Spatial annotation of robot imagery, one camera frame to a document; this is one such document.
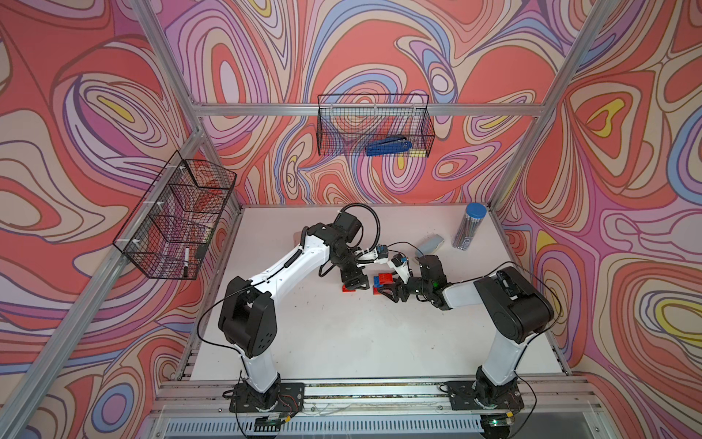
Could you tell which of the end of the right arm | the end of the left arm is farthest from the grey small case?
the end of the left arm

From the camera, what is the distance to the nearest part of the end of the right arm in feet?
2.46

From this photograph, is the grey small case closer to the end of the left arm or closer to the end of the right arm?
the end of the right arm

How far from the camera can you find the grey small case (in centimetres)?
103

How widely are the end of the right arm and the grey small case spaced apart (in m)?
0.20
